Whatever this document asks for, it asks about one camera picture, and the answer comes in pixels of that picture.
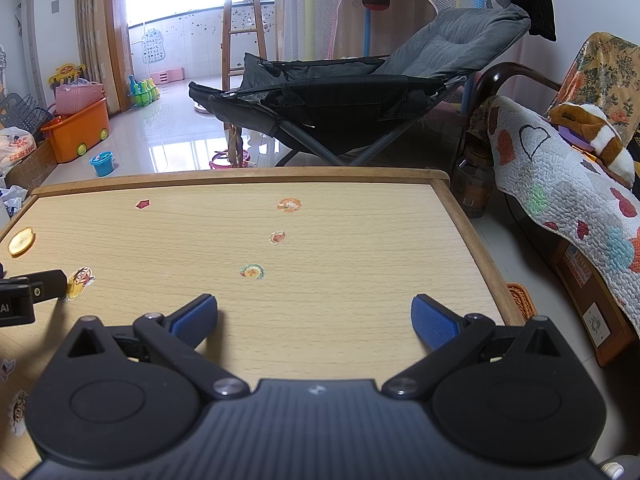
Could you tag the purple toy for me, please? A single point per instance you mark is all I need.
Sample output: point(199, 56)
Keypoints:
point(572, 137)

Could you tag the brown cartoon sticker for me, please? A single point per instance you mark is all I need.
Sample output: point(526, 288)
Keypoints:
point(19, 412)

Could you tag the yellow toy rack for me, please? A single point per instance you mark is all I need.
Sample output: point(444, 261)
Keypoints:
point(67, 72)

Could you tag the cartoon boy sticker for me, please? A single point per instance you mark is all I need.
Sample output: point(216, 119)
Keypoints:
point(80, 282)

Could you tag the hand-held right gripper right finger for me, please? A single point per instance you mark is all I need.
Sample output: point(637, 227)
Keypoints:
point(432, 322)

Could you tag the brown white plush toy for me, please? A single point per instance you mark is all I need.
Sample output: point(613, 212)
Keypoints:
point(600, 135)

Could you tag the orange wheeled storage bin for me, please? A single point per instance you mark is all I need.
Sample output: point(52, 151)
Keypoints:
point(75, 130)

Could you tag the red white sticker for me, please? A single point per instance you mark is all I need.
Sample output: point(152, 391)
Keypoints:
point(6, 369)

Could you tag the white wall chart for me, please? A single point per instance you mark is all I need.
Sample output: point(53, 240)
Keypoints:
point(153, 46)

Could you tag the heart patterned quilt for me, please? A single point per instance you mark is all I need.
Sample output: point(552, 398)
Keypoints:
point(550, 180)

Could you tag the white blue plastic bag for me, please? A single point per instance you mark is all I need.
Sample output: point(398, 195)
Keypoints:
point(12, 200)

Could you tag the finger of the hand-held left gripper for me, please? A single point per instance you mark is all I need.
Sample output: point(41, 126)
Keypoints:
point(47, 282)

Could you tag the pink toy basket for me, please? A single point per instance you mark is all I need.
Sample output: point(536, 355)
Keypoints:
point(220, 162)

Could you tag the orange wicker basket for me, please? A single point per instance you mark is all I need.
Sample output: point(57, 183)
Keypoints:
point(520, 300)

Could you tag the wooden sofa base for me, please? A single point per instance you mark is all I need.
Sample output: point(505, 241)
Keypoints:
point(585, 285)

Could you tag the white standing air conditioner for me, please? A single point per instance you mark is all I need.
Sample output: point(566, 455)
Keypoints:
point(55, 35)

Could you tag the yellow round sticker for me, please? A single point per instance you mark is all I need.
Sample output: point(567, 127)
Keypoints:
point(21, 241)

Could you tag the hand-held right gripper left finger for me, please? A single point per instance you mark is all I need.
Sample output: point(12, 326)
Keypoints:
point(192, 317)

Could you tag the orange round sticker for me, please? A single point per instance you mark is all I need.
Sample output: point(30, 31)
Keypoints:
point(289, 204)

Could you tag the cardboard box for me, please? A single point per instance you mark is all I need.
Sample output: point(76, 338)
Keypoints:
point(35, 165)

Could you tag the red printed plastic bag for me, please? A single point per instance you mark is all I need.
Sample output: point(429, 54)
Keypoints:
point(15, 147)

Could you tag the dark wooden armchair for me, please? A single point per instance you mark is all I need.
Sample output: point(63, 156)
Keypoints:
point(505, 71)

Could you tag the wooden low table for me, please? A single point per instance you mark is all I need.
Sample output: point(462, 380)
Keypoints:
point(350, 260)

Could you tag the pink plastic basket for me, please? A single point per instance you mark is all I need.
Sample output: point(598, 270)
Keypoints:
point(80, 97)

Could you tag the black plastic basket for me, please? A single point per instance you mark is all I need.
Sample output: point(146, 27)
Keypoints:
point(22, 112)

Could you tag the green toy bowling set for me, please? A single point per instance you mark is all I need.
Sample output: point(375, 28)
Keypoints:
point(144, 91)

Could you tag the pink box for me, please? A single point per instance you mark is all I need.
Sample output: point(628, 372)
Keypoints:
point(171, 75)

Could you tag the grey folding lounge chair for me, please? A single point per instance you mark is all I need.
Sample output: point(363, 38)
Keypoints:
point(450, 35)

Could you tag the wooden bar stool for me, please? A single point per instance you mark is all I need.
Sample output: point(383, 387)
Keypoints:
point(242, 30)

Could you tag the beige curtain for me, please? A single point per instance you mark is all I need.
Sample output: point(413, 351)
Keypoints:
point(95, 35)

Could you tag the blue toy bucket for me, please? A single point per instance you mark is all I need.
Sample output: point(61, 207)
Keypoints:
point(102, 165)

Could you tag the floral golden cushion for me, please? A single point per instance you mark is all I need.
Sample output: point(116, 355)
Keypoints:
point(610, 70)

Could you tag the brown jar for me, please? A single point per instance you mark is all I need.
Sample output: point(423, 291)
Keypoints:
point(472, 185)

